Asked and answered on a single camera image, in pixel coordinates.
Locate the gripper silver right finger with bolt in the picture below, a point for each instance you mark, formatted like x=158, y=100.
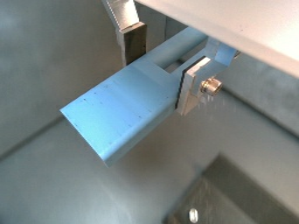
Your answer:
x=199, y=76

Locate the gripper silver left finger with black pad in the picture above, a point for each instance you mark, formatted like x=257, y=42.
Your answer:
x=131, y=30

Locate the light blue forked peg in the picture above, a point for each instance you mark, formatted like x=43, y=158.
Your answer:
x=122, y=109

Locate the black regrasp fixture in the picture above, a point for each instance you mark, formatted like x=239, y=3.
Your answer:
x=227, y=197

